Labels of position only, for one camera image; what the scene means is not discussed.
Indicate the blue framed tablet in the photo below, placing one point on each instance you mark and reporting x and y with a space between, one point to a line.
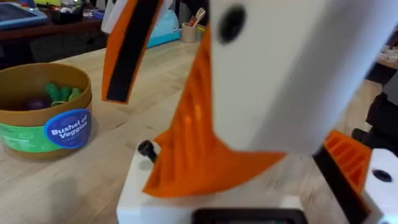
18 15

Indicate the black screw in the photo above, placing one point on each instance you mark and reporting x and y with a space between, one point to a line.
146 149

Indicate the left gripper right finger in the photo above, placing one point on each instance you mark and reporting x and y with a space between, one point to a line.
348 161

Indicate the beige cup with utensils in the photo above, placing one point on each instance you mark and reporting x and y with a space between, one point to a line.
189 34

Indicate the black box of items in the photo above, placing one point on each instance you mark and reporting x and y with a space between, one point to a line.
66 15

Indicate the black chair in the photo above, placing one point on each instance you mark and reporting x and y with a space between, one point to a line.
384 118

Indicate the brown tub of toy vegetables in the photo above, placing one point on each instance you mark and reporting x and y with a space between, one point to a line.
37 124

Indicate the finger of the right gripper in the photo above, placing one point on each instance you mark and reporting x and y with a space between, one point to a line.
127 53
280 81

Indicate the light blue plastic case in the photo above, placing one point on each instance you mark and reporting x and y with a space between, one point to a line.
164 29

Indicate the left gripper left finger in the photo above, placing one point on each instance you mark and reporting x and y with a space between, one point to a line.
183 161

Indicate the dark brown side table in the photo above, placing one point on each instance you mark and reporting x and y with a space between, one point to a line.
56 40

